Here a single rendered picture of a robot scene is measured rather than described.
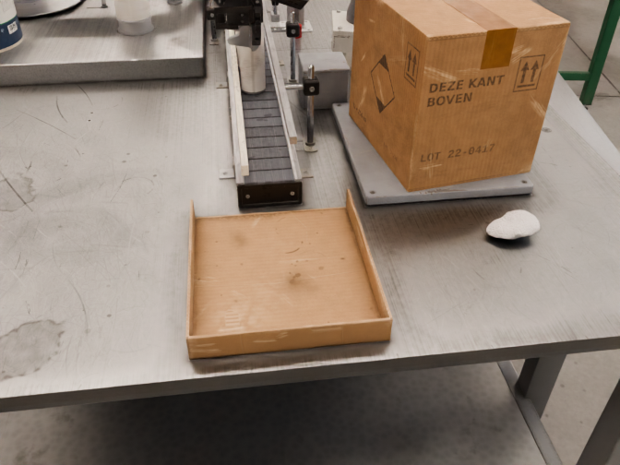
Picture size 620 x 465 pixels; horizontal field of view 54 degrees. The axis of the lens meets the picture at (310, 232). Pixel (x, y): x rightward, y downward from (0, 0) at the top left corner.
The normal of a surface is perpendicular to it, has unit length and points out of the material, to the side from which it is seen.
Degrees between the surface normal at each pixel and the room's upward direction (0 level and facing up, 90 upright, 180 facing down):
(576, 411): 0
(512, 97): 90
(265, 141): 0
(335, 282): 0
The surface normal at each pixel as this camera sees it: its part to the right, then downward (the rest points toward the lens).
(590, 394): 0.01, -0.79
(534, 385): -0.02, 0.62
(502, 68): 0.29, 0.59
